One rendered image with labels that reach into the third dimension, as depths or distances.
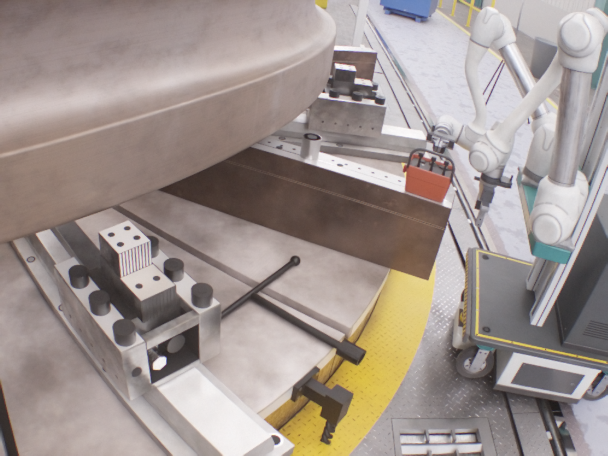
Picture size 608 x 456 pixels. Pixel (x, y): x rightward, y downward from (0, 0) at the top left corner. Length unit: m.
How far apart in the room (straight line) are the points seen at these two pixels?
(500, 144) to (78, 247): 1.47
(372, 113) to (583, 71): 1.84
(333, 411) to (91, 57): 1.36
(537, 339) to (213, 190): 1.63
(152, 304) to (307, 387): 0.66
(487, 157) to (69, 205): 1.28
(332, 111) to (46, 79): 2.04
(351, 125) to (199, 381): 2.03
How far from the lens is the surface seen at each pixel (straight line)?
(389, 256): 2.34
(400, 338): 2.51
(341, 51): 4.32
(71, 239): 1.91
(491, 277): 2.53
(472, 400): 2.36
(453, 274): 3.02
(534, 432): 2.39
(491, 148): 1.73
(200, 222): 2.48
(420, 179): 2.15
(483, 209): 1.93
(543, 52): 9.22
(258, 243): 2.37
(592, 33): 1.54
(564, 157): 1.66
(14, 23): 1.42
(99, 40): 1.52
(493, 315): 2.31
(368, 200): 2.24
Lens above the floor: 1.68
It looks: 32 degrees down
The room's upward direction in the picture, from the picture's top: 9 degrees clockwise
